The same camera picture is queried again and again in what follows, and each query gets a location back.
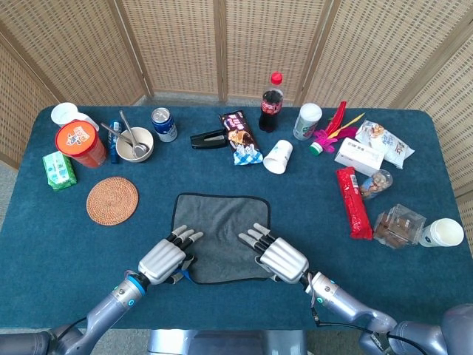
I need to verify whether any green and white porridge can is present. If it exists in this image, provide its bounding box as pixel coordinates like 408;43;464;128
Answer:
293;103;324;141

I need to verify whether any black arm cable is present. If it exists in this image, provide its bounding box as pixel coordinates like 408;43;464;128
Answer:
308;273;407;348
55;317;89;341

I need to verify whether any beige ribbed bowl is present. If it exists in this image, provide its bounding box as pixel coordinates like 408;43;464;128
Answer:
115;126;154;163

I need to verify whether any brown snack bag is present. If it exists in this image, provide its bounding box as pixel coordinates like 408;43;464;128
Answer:
218;109;264;166

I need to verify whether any white snack bag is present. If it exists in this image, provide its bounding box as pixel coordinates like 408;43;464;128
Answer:
354;119;416;170

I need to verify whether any blue and white drink can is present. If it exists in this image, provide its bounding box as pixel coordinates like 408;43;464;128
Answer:
151;107;179;143

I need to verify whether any metal spoon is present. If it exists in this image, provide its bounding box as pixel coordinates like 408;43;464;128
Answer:
100;122;151;153
118;109;148;159

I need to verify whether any grey microfibre cloth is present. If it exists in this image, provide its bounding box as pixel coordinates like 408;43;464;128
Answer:
172;192;271;285

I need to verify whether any blue table cloth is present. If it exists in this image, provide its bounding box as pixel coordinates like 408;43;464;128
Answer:
0;105;473;331

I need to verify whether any pink feather shuttlecock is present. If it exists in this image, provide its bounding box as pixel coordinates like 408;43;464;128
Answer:
309;101;366;156

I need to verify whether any white paper cup blue logo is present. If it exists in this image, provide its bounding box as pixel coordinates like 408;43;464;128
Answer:
418;217;465;248

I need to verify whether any small blue bottle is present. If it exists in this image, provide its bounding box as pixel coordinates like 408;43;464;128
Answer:
107;118;124;165

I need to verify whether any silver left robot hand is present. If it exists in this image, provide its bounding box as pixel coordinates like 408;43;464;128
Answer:
137;226;205;285

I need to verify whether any white tissue box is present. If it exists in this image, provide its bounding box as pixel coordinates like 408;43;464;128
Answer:
333;137;386;178

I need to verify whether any clear plastic box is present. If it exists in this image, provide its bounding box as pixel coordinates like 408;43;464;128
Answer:
372;203;427;249

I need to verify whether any cola bottle red cap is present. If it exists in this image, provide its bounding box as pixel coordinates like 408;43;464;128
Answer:
258;72;285;133

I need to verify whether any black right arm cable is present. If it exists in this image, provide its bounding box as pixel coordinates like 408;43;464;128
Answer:
308;273;407;348

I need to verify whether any green tissue pack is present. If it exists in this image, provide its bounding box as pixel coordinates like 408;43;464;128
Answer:
42;150;78;192

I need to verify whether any grey robot torso base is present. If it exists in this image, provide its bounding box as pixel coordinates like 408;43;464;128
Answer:
147;328;307;355

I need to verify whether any clear snack cup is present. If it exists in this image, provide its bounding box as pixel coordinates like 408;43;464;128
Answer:
358;169;394;200

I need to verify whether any orange instant noodle tub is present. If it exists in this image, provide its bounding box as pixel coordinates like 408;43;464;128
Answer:
55;120;108;169

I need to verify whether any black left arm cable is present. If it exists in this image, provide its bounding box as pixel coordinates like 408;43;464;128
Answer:
55;317;89;341

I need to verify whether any black stapler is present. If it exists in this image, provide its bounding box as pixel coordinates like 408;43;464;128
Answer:
189;128;228;150

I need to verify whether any red biscuit pack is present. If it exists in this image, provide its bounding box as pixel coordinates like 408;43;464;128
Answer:
336;166;374;240

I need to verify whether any rattan folding screen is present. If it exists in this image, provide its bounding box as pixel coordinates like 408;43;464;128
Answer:
0;0;473;199

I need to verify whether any white plastic lidded cup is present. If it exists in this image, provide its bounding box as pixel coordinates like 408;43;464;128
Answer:
50;102;100;131

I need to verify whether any round woven rattan coaster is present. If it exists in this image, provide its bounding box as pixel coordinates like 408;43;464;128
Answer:
86;176;140;226

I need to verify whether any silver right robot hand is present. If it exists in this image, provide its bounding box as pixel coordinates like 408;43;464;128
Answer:
238;223;310;285

